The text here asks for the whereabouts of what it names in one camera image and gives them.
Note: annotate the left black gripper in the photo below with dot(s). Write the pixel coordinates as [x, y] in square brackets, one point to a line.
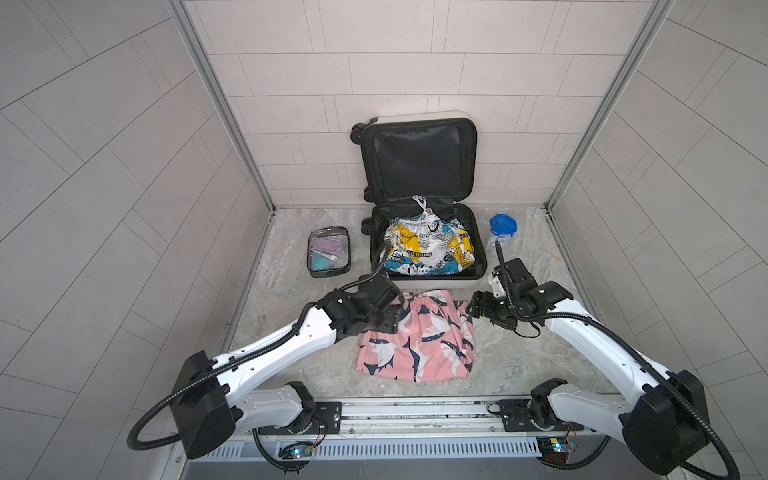
[390, 319]

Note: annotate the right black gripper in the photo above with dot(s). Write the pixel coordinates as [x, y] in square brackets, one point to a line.
[483, 308]

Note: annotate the pink shark print shorts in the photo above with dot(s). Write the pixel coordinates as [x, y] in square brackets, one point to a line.
[434, 341]

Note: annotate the clear black-trimmed toiletry bag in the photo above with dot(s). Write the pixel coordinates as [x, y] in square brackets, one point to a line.
[329, 252]

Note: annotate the clear container blue lid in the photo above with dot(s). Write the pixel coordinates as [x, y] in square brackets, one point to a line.
[502, 229]

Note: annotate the yellow blue print shorts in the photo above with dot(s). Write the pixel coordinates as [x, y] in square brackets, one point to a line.
[426, 245]

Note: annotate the white black-lined carry-on suitcase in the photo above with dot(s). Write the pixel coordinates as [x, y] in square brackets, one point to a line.
[432, 155]

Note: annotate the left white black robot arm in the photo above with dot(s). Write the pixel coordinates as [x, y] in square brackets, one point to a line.
[214, 397]

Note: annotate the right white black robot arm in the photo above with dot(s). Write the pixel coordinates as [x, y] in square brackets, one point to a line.
[661, 416]

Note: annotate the right green circuit board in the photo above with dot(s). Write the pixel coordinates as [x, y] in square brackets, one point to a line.
[555, 450]

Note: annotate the green circuit board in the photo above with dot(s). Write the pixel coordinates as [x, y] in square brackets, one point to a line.
[296, 451]
[555, 450]

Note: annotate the left green circuit board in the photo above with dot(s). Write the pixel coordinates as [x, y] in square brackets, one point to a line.
[296, 451]

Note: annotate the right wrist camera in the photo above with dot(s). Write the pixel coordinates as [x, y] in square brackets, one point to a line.
[496, 285]

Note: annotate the aluminium mounting rail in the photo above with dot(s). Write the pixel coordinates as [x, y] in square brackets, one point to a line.
[414, 417]

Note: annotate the right aluminium corner post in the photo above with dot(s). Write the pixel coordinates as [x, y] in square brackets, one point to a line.
[647, 32]

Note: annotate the aluminium corner post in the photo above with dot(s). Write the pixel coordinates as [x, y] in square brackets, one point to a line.
[647, 32]
[192, 40]

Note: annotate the left aluminium corner post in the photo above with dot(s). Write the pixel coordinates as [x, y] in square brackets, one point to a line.
[192, 40]

